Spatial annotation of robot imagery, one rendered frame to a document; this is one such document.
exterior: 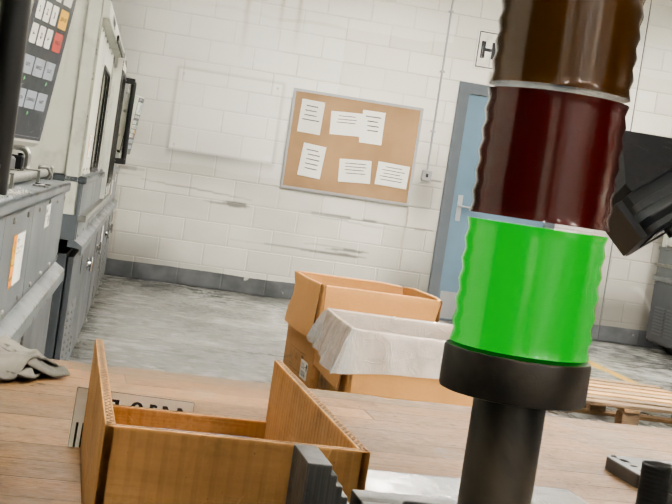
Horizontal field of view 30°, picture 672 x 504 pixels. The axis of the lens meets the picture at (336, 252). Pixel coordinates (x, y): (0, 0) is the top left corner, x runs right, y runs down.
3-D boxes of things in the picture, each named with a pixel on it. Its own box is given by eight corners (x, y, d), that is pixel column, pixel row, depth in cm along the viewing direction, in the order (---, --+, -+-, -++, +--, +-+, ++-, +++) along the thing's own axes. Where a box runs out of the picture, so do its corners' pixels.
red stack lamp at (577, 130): (576, 226, 36) (594, 111, 36) (633, 235, 32) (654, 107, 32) (451, 207, 35) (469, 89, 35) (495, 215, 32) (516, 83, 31)
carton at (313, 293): (429, 453, 472) (453, 301, 469) (293, 439, 460) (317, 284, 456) (389, 420, 527) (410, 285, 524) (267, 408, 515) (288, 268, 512)
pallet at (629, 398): (652, 407, 790) (656, 385, 789) (729, 443, 692) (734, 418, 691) (471, 385, 767) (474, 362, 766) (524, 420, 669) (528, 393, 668)
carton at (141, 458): (264, 478, 82) (281, 360, 81) (345, 620, 57) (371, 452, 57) (65, 459, 79) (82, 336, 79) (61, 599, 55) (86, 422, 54)
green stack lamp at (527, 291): (557, 346, 36) (575, 231, 36) (612, 368, 33) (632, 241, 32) (432, 330, 35) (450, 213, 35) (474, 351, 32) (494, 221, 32)
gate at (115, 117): (117, 201, 700) (137, 60, 695) (98, 198, 698) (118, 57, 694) (121, 196, 784) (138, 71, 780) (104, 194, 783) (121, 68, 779)
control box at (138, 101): (136, 157, 781) (144, 95, 779) (99, 151, 778) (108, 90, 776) (136, 157, 799) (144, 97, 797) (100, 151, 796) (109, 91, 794)
